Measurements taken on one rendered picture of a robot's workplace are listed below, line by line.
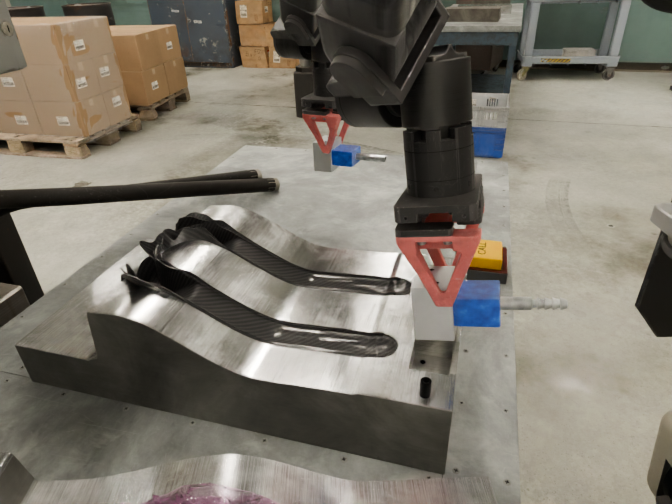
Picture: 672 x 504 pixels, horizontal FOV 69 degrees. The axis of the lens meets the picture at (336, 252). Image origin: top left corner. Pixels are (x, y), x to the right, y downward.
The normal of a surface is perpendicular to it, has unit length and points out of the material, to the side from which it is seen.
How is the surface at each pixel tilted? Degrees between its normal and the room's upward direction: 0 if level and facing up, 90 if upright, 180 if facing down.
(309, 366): 3
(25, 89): 93
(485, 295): 13
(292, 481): 28
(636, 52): 90
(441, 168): 81
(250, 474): 18
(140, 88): 90
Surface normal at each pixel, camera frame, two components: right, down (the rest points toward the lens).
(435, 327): -0.30, 0.36
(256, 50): -0.42, 0.51
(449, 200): -0.14, -0.93
